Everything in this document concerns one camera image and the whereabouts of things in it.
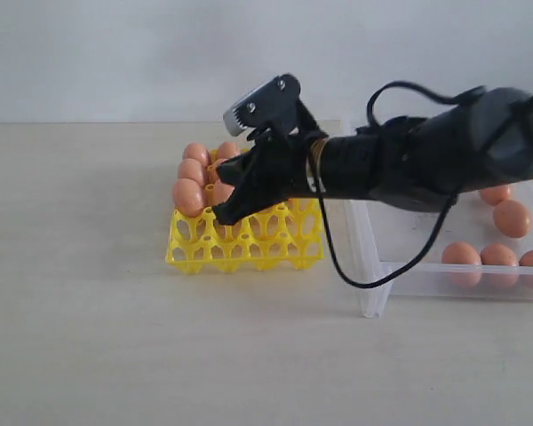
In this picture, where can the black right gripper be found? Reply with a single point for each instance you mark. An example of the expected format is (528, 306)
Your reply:
(273, 170)

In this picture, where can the yellow plastic egg tray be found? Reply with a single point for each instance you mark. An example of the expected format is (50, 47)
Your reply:
(287, 232)

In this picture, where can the clear plastic bin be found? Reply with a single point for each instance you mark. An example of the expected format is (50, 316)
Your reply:
(383, 239)

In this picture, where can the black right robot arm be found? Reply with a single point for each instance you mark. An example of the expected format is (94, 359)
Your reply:
(484, 139)

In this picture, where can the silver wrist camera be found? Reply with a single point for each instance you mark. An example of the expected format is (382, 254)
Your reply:
(271, 103)

